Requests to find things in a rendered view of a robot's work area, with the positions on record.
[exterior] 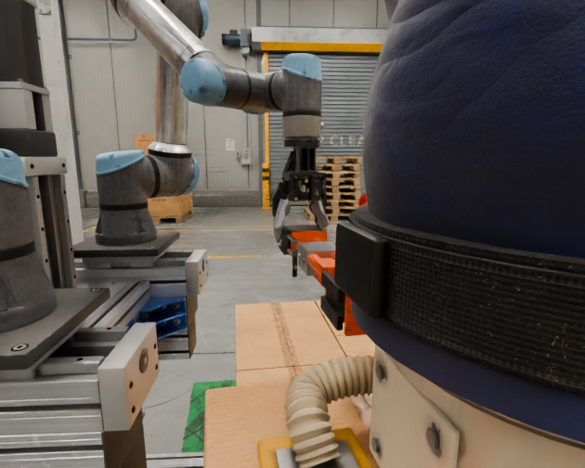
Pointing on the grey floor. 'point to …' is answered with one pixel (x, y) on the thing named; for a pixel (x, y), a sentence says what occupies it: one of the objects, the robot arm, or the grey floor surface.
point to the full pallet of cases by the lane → (164, 206)
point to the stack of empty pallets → (338, 206)
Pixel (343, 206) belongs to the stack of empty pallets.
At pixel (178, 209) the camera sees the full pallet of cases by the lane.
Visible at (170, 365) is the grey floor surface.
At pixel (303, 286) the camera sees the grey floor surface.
